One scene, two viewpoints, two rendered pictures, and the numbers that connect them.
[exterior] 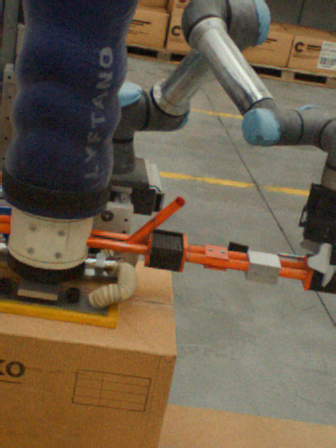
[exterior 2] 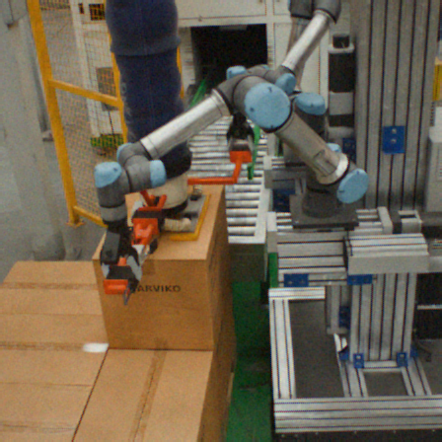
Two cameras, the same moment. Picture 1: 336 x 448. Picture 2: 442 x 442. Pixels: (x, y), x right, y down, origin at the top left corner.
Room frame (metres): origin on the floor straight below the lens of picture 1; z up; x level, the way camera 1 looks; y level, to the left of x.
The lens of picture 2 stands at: (2.28, -1.86, 2.16)
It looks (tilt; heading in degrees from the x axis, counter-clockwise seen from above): 29 degrees down; 105
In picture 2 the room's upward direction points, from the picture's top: 5 degrees counter-clockwise
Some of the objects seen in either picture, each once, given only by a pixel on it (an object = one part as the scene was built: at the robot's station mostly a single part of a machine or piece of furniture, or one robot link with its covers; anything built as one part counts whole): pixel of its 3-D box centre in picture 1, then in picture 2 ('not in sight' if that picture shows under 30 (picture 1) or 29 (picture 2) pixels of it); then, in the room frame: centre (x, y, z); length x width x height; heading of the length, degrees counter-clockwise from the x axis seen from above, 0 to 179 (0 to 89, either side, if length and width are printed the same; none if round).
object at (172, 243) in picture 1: (165, 249); (148, 220); (1.55, 0.00, 1.07); 0.10 x 0.08 x 0.06; 5
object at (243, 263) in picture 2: not in sight; (188, 265); (1.47, 0.62, 0.48); 0.70 x 0.03 x 0.15; 6
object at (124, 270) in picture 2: (322, 275); (119, 279); (1.57, -0.35, 1.07); 0.08 x 0.07 x 0.05; 95
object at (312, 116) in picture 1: (311, 127); (142, 174); (1.65, -0.26, 1.37); 0.11 x 0.11 x 0.08; 35
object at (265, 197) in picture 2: not in sight; (271, 156); (1.67, 1.82, 0.50); 2.31 x 0.05 x 0.19; 96
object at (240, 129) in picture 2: not in sight; (239, 122); (1.76, 0.54, 1.21); 0.09 x 0.08 x 0.12; 95
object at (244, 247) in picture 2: not in sight; (186, 247); (1.47, 0.62, 0.58); 0.70 x 0.03 x 0.06; 6
